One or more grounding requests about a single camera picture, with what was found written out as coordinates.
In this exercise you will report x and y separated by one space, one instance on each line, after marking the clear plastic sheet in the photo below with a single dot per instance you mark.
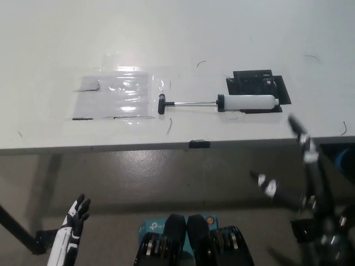
111 97

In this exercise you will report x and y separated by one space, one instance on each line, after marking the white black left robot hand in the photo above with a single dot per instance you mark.
65 235

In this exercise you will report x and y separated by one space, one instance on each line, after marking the black tape piece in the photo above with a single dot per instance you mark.
199 144

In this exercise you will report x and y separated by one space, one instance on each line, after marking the dark open bin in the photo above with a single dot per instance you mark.
330 163

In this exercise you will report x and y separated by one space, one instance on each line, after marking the blue round object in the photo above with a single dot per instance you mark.
346 160

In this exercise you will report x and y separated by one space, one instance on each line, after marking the small white air pump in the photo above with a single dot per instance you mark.
249 102

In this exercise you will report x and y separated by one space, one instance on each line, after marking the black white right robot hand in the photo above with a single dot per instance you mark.
324 221

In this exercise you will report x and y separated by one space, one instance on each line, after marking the teal router box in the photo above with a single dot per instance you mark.
152 225

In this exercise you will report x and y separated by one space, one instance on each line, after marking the black plastic fixture plate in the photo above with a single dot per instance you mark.
249 83

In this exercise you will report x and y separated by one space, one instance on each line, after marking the black ribbed left body block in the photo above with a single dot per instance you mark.
173 230

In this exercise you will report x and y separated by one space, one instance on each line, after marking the black table brace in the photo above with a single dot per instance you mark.
16 227

